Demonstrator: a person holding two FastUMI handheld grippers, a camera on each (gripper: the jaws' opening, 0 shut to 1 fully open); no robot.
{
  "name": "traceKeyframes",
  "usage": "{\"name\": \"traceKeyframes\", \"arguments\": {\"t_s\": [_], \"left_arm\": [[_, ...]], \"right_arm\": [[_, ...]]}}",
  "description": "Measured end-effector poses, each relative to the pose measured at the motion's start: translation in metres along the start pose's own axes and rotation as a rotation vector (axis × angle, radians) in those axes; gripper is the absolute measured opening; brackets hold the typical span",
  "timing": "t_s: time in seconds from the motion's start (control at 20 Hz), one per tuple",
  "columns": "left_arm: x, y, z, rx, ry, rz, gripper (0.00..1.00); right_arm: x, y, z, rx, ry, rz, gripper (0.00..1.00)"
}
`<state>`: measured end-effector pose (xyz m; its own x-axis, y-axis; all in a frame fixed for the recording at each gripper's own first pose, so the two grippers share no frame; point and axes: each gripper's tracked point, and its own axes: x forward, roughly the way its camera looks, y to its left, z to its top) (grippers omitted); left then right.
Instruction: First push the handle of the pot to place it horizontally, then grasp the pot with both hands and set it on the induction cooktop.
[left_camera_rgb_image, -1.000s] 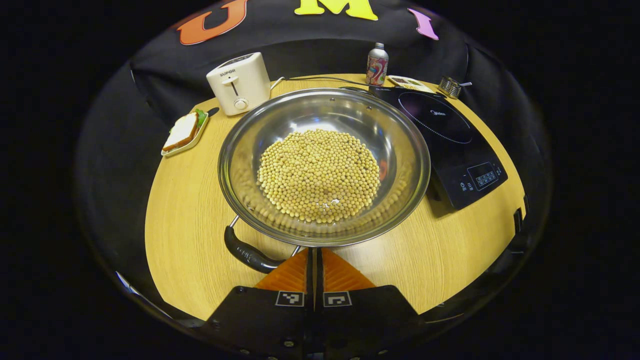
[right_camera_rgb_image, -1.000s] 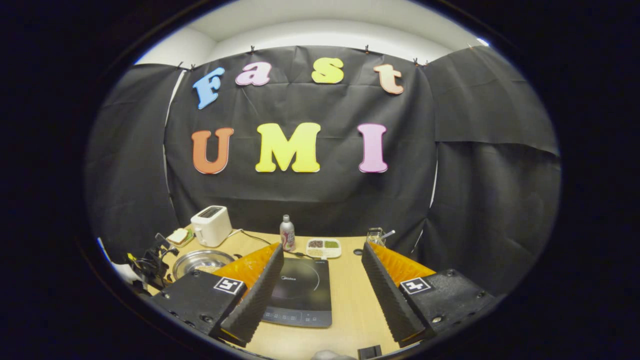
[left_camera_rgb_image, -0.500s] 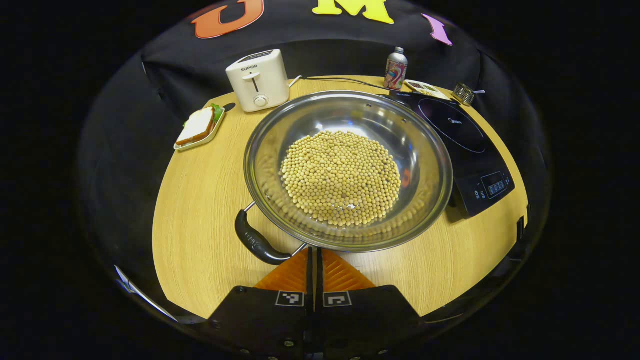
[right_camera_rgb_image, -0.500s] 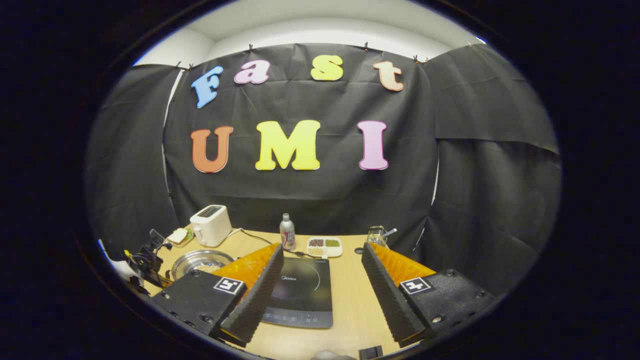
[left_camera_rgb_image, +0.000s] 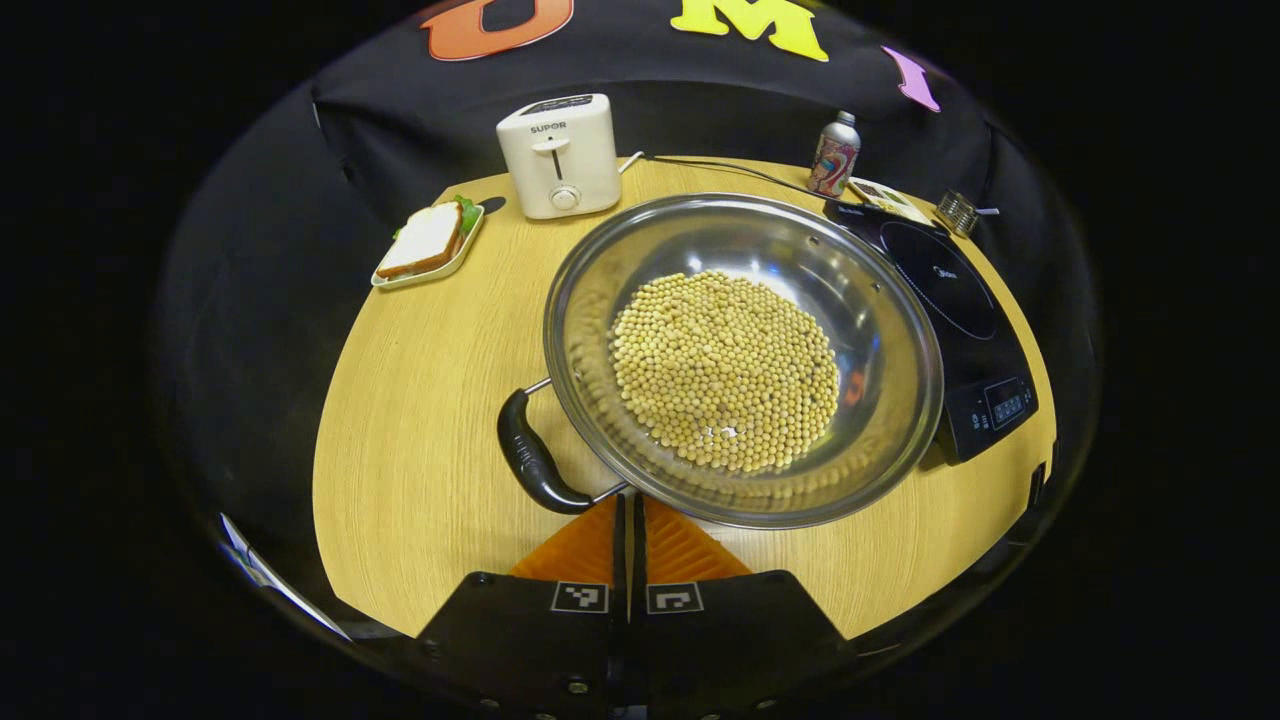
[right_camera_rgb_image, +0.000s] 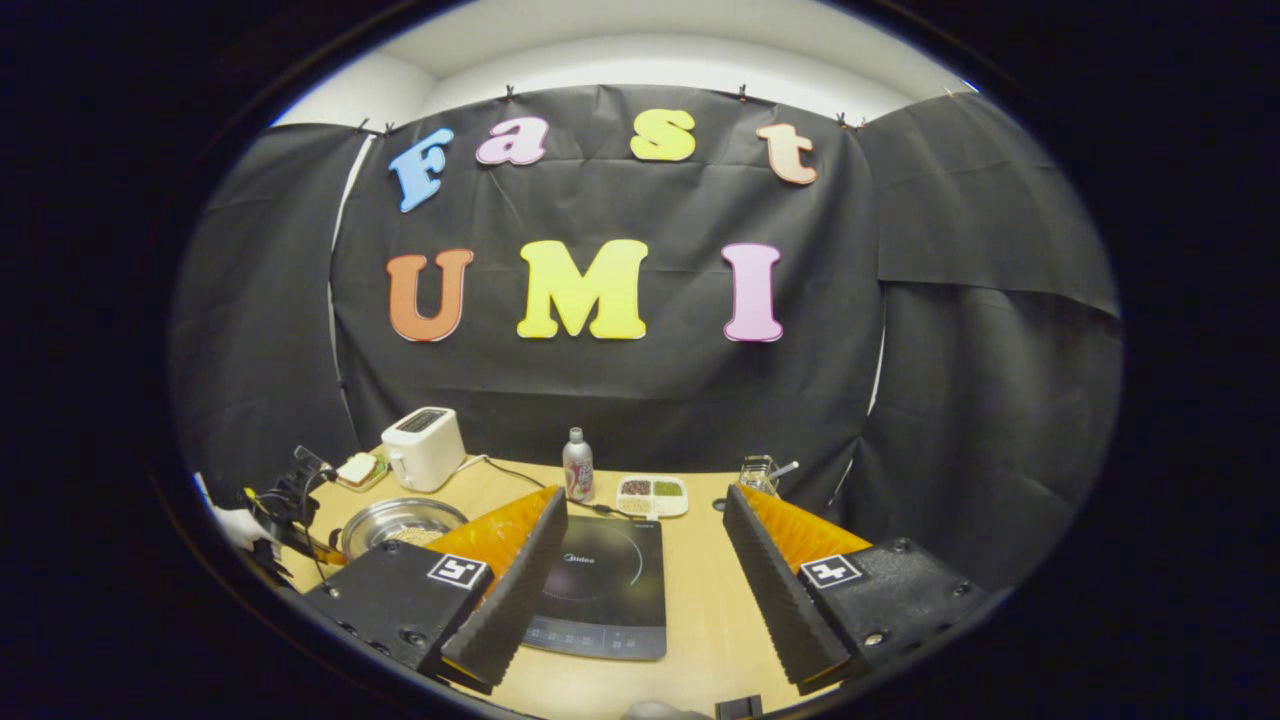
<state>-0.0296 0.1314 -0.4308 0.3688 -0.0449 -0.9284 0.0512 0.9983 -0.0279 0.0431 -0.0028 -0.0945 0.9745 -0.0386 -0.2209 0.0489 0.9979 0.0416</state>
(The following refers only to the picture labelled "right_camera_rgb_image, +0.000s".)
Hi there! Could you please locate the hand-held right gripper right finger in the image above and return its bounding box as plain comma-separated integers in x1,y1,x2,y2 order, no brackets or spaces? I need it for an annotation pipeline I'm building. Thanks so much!
722,482,1001,698

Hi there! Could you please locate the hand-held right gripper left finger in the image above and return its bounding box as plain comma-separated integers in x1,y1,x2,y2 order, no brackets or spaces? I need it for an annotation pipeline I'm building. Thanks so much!
300,485,569,696

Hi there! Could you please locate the stainless steel pot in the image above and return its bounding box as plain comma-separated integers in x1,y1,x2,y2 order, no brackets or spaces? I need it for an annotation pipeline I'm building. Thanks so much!
338,497,471,563

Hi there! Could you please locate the black induction cooktop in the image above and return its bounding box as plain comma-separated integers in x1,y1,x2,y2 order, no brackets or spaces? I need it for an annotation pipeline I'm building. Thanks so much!
522,515,669,662

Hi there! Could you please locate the small green plate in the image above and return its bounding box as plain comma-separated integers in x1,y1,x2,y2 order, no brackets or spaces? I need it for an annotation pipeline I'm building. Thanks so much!
330,450,391,494

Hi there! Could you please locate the silver drink bottle colourful label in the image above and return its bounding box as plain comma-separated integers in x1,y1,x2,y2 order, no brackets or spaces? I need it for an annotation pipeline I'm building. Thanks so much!
562,427,596,503

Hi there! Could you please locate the white toaster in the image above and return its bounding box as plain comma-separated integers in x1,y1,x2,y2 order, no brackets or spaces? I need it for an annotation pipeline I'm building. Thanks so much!
380,406,468,494

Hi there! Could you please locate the white divided dish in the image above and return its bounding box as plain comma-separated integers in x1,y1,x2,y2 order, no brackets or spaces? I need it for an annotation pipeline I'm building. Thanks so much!
615,475,690,519

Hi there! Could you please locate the black power cable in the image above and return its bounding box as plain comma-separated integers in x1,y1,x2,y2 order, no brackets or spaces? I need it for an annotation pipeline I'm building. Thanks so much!
485,457,626,521

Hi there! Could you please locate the metal wire utensil holder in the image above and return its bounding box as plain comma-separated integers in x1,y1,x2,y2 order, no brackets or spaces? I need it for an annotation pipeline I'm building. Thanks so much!
738,455,781,498

